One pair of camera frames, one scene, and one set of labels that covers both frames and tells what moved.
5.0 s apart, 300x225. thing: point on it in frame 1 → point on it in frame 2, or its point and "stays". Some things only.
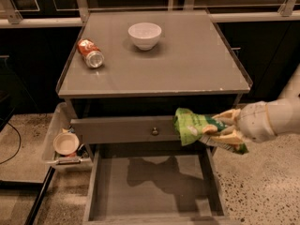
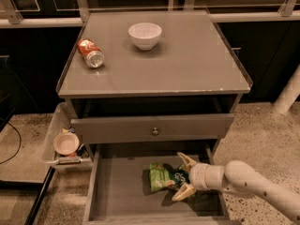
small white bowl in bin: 66,143 stays
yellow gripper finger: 232,115 → 187,162
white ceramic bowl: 144,36 stays
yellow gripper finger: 234,138 → 186,191
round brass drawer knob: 155,132 stays
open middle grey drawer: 155,185 stays
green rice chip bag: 192,127 → 161,175
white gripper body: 254,122 → 197,175
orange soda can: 92,54 stays
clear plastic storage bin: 62,147 stays
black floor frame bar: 30,186 stays
